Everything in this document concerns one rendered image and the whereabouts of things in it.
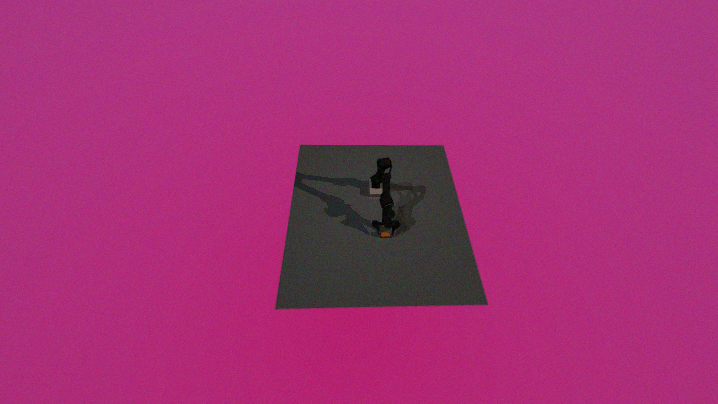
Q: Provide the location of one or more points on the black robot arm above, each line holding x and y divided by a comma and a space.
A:
385, 198

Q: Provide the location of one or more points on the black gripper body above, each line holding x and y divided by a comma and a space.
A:
376, 223

